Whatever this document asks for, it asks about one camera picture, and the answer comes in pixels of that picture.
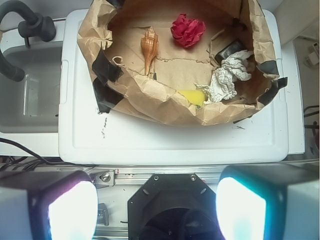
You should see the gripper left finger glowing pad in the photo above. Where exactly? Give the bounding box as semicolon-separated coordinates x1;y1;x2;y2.
0;170;98;240

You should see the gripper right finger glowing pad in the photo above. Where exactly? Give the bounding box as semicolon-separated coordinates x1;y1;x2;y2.
216;163;320;240

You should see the orange spiral sea shell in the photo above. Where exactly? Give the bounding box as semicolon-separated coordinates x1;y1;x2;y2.
140;26;159;76

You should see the white plastic container lid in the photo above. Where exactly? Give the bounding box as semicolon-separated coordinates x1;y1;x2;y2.
58;9;289;166

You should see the grey sink basin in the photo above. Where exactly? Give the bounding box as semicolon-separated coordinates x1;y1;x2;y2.
0;41;63;134

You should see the yellow sponge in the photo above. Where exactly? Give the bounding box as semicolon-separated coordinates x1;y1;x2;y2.
177;90;208;109

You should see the crumpled white paper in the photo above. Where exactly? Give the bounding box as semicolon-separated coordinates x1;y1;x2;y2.
195;50;255;105

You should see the white power adapter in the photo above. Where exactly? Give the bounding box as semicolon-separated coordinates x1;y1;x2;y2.
305;42;320;67

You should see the black object in bag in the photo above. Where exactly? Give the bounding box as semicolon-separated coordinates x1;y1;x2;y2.
214;39;247;64

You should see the brown paper bag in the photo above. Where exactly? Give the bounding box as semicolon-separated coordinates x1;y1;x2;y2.
77;0;288;126

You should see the black faucet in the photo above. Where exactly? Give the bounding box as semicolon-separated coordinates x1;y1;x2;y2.
0;0;56;82

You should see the crumpled red paper ball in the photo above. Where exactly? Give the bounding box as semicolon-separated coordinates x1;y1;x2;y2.
170;14;206;48

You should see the aluminium rail frame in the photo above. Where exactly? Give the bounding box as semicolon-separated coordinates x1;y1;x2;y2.
86;165;225;188

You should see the black cable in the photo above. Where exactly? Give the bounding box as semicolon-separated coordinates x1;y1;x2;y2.
0;137;96;173

